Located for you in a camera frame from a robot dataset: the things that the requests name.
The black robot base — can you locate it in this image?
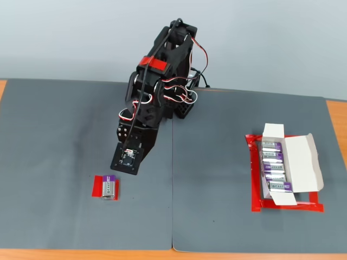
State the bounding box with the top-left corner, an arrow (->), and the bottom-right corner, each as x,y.
162,81 -> 197,120

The black square wrist camera module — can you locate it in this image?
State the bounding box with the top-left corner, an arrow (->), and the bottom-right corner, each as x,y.
110,140 -> 145,177

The white cardboard box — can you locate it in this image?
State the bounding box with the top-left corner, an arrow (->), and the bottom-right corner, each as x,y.
261,123 -> 325,206

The red tape frame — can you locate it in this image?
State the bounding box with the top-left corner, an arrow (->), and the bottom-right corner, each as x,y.
245,133 -> 325,213

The red tape patch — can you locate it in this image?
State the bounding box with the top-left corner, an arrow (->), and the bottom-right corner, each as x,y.
91,175 -> 120,202

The black camera cable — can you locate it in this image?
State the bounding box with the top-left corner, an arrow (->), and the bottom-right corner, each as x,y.
123,17 -> 211,152

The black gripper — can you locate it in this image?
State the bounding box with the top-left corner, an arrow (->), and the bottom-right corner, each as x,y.
118,122 -> 159,164

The grey mat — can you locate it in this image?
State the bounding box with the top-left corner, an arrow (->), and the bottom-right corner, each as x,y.
0,78 -> 174,250
172,87 -> 347,252

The red tape band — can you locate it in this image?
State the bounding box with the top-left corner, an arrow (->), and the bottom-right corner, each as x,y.
137,56 -> 168,75

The red white black servo wire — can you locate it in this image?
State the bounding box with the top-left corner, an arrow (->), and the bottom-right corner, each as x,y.
189,36 -> 210,74
118,94 -> 152,123
159,76 -> 197,105

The silver purple 9V battery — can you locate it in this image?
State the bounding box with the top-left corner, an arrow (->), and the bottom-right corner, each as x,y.
102,175 -> 118,201
261,161 -> 286,174
261,140 -> 283,153
267,181 -> 293,193
263,173 -> 287,183
262,151 -> 284,163

